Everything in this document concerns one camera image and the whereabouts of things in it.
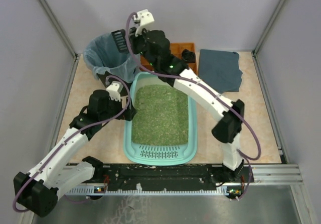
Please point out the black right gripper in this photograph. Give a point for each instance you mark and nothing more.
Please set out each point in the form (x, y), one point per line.
(133, 36)

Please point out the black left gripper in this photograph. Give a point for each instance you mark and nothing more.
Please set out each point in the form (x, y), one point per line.
(128, 111)

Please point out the black litter scoop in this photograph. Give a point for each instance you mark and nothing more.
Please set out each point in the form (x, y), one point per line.
(120, 41)

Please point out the teal plastic litter box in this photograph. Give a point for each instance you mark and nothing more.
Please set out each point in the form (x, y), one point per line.
(160, 155)

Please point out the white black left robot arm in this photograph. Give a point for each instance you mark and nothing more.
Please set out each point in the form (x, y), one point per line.
(41, 187)

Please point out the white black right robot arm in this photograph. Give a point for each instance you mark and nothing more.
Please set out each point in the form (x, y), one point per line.
(228, 114)

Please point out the green cat litter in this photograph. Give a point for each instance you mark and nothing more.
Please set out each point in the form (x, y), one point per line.
(163, 119)

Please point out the black trash bin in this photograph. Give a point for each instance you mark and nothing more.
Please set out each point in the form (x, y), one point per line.
(103, 77)

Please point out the orange compartment tray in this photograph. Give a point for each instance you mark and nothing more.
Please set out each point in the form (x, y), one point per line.
(185, 55)

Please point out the blue plastic bin liner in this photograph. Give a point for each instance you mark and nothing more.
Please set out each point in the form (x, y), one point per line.
(101, 56)

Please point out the blue-grey folded cloth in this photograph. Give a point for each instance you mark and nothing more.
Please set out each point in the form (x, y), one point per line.
(220, 70)

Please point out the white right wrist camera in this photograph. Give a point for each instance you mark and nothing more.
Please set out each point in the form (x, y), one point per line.
(144, 20)

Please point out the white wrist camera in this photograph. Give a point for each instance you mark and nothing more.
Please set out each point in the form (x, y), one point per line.
(144, 20)
(114, 89)

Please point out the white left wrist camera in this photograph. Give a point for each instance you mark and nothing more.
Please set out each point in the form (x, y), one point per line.
(114, 89)

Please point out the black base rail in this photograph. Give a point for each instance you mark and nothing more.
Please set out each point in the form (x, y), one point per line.
(185, 177)

